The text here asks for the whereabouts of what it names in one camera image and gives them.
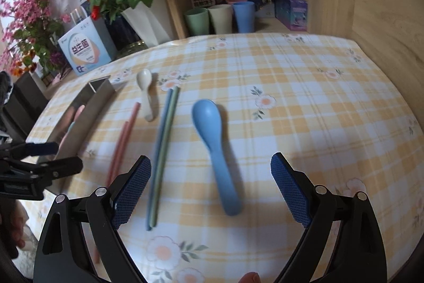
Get pink spoon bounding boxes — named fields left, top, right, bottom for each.
left=72, top=104, right=86, bottom=123

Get white spoon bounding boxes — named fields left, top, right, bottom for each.
left=136, top=68, right=156, bottom=122

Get person's left hand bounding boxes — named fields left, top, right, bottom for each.
left=0, top=200, right=27, bottom=259

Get blue cup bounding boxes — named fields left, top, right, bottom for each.
left=232, top=1, right=255, bottom=33

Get person's right hand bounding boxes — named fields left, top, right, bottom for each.
left=240, top=271, right=266, bottom=283

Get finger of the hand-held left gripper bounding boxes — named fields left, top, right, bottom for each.
left=0, top=141, right=59, bottom=159
left=20, top=156, right=83, bottom=182

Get gold and blue box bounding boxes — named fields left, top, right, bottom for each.
left=69, top=6, right=91, bottom=25

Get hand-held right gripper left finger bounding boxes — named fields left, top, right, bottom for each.
left=33, top=155, right=153, bottom=283

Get green cup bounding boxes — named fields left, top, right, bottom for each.
left=184, top=8, right=210, bottom=37

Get yellow checkered floral tablecloth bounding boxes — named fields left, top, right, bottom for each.
left=25, top=33, right=421, bottom=283

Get blue spoon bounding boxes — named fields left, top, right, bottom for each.
left=191, top=99, right=243, bottom=216

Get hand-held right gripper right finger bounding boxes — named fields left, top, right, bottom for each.
left=270, top=152, right=386, bottom=283

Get pink blossom flower arrangement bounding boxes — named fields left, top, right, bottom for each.
left=0, top=0, right=72, bottom=78

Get white and blue box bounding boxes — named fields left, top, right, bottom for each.
left=58, top=16, right=116, bottom=76

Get teal spoon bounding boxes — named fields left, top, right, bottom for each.
left=64, top=122, right=78, bottom=141

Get steel utensil tray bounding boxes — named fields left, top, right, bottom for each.
left=50, top=76, right=118, bottom=161

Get green chopstick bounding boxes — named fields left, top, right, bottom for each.
left=150, top=86, right=180, bottom=227

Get blue chopstick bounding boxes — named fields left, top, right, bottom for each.
left=146, top=88, right=174, bottom=231

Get purple box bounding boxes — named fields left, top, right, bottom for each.
left=276, top=0, right=309, bottom=31

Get pink chopstick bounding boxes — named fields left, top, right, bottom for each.
left=93, top=120, right=131, bottom=265
left=105, top=102, right=140, bottom=187

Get beige cup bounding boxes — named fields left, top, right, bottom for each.
left=207, top=5, right=233, bottom=35

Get green glass plate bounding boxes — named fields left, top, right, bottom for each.
left=116, top=40, right=148, bottom=59

